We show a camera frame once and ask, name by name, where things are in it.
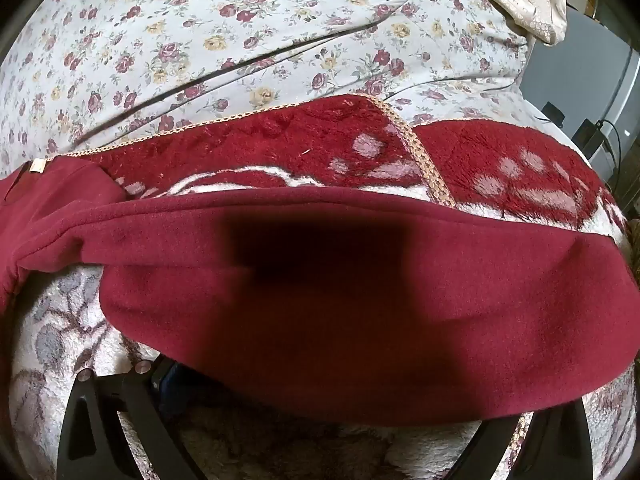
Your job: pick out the white floral bed sheet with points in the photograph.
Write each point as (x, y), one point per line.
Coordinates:
(210, 45)

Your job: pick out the dark red garment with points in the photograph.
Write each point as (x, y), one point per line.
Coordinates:
(320, 310)

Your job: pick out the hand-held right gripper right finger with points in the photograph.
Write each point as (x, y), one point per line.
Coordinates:
(550, 440)

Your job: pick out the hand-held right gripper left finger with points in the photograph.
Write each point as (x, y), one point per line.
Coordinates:
(169, 379)

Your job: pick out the red white floral plush blanket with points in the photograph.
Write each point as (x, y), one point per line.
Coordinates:
(480, 165)

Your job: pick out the grey cabinet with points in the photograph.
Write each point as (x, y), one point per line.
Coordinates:
(580, 70)

